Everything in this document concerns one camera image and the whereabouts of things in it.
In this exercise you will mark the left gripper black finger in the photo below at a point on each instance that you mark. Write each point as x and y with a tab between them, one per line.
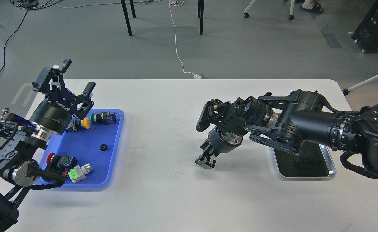
50	82
82	104

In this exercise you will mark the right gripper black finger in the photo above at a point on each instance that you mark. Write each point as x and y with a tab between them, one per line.
206	162
207	148

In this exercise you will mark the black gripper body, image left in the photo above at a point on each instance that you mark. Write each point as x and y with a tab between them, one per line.
55	111

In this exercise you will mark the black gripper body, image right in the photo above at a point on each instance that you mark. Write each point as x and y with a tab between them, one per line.
222	142

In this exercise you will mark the black robot arm, image right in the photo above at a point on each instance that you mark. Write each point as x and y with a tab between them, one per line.
284	123

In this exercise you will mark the blue plastic tray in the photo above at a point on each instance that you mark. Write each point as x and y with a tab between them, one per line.
84	145

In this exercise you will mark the silver metal tray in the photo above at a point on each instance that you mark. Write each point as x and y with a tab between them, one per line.
313	163

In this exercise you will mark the white office chair base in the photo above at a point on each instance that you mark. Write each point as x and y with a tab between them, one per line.
291	10

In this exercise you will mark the person's sandaled foot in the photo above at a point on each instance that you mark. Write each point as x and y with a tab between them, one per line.
312	6

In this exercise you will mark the yellow push button switch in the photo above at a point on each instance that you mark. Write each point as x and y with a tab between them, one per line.
77	124

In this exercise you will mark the green push button switch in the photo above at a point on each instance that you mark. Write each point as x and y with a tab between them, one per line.
107	118

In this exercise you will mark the red push button switch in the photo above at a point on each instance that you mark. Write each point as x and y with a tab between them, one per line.
60	164

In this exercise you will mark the white green connector switch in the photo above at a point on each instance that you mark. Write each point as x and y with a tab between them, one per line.
78	173

